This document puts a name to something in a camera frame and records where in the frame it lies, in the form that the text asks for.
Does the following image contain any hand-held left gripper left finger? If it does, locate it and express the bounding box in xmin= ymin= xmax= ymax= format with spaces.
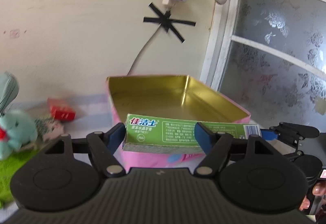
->
xmin=44 ymin=123 xmax=126 ymax=179

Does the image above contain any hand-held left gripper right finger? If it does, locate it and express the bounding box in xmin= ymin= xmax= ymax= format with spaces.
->
xmin=194 ymin=122 xmax=277 ymax=178

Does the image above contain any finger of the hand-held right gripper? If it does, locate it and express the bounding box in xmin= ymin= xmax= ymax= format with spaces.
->
xmin=260 ymin=122 xmax=320 ymax=153

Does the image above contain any green toothpaste box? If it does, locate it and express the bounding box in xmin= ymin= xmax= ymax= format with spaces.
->
xmin=123 ymin=113 xmax=262 ymax=154

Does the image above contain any pink tin box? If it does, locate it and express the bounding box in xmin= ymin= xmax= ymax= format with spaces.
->
xmin=106 ymin=75 xmax=251 ymax=175

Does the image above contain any person's right hand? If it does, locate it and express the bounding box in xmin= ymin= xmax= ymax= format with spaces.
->
xmin=298 ymin=183 xmax=326 ymax=212

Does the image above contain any red packet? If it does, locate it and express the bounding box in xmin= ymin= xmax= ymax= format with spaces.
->
xmin=47 ymin=97 xmax=76 ymax=121

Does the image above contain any small patterned pouch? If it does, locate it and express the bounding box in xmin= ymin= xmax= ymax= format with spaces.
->
xmin=34 ymin=117 xmax=65 ymax=142

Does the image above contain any frosted glass window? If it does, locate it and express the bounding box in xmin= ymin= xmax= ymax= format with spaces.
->
xmin=199 ymin=0 xmax=326 ymax=135

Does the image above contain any teal plush toy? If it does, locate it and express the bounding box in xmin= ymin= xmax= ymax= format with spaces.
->
xmin=0 ymin=71 xmax=38 ymax=161

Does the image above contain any green cloth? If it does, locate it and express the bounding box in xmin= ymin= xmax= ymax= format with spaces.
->
xmin=0 ymin=148 xmax=40 ymax=210

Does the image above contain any black tape cross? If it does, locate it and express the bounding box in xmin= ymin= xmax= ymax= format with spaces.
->
xmin=143 ymin=2 xmax=196 ymax=44

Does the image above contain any white power cable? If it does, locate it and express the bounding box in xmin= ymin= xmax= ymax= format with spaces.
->
xmin=127 ymin=4 xmax=172 ymax=75

